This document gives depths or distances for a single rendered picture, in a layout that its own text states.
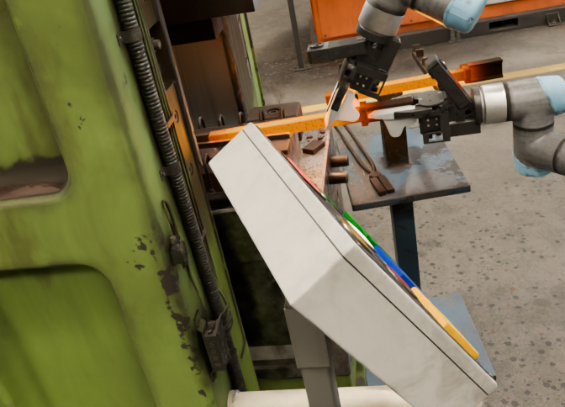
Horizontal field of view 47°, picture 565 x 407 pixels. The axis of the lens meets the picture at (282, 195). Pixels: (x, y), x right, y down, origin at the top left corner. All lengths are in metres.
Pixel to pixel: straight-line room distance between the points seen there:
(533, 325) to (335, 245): 1.76
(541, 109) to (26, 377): 1.08
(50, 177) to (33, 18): 0.26
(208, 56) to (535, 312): 1.40
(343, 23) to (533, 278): 2.89
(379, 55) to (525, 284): 1.40
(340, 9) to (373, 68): 3.63
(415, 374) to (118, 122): 0.50
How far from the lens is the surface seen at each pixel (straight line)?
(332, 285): 0.59
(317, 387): 0.89
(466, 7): 1.17
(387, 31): 1.22
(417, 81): 1.61
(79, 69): 0.89
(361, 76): 1.26
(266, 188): 0.72
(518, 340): 2.25
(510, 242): 2.68
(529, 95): 1.30
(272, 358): 1.49
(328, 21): 4.88
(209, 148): 1.34
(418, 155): 1.85
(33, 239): 1.05
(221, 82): 1.56
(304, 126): 1.31
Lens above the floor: 1.52
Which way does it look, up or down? 29 degrees down
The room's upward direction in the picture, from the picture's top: 12 degrees counter-clockwise
